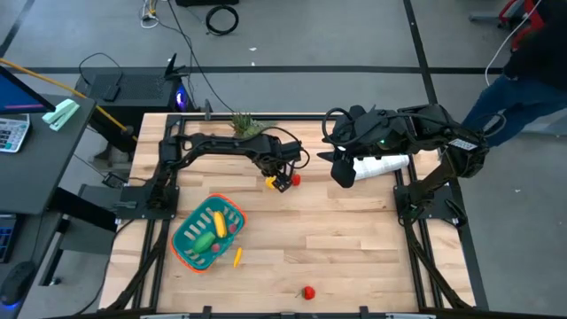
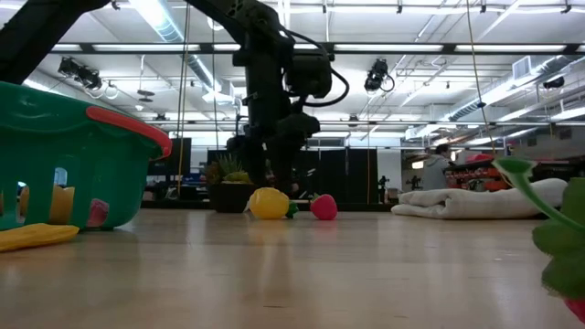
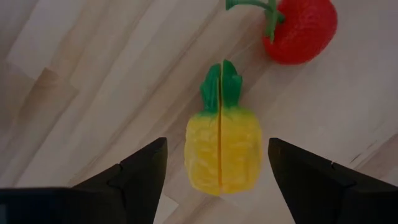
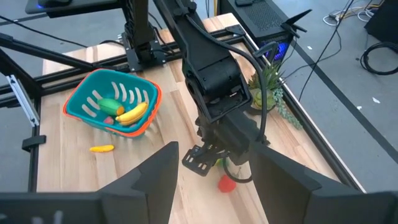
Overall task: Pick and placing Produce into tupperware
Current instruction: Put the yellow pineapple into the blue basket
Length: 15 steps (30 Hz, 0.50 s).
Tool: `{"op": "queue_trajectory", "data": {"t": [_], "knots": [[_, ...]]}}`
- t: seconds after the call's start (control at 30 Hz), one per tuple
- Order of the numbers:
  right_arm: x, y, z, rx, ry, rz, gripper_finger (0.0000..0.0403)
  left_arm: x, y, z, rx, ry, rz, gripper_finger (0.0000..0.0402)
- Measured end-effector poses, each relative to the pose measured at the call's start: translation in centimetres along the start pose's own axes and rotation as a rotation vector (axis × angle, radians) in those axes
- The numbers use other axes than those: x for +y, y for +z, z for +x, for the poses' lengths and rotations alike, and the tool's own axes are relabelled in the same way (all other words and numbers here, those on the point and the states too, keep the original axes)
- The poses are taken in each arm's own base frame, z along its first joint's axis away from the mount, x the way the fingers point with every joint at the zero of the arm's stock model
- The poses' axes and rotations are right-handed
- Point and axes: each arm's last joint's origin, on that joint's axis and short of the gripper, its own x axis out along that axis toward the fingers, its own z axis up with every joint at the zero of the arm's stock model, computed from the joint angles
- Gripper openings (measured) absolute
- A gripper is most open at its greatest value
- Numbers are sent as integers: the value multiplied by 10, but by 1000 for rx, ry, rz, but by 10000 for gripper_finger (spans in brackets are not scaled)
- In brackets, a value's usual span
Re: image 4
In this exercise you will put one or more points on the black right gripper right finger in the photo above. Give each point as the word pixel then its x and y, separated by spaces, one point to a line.
pixel 280 193

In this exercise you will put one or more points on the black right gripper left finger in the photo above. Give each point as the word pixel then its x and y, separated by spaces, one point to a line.
pixel 149 186

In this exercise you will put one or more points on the small yellow toy banana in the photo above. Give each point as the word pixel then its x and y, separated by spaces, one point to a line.
pixel 101 148

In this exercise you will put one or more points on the large yellow toy banana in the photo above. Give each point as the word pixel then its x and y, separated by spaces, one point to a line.
pixel 133 113

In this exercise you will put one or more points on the red toy fruit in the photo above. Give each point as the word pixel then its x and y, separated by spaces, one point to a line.
pixel 108 120

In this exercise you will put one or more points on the green toy cucumber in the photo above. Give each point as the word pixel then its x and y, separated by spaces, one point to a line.
pixel 109 106

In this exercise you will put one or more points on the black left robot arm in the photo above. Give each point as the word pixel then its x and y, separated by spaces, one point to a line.
pixel 205 62

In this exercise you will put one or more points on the potted succulent plant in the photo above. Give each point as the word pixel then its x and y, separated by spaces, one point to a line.
pixel 262 98

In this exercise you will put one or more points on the red toy strawberry green leaf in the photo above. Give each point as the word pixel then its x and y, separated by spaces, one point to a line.
pixel 226 185

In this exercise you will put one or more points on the teal basket orange rim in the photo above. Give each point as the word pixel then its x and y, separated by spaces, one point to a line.
pixel 93 81

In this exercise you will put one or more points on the black computer tower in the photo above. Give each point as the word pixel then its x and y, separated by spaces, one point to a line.
pixel 261 15

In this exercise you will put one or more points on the black computer antennas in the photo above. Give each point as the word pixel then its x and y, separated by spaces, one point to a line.
pixel 295 20

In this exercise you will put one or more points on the black floor box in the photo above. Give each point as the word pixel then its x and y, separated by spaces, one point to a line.
pixel 384 18

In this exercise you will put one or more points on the black side desk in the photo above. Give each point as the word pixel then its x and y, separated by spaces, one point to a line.
pixel 87 7

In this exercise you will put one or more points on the black computer mouse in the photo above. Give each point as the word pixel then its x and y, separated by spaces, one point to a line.
pixel 53 2

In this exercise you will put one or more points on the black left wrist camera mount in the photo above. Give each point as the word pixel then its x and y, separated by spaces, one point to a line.
pixel 199 160

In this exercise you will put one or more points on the silver aluminium bracket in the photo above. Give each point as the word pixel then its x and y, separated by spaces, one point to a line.
pixel 23 99

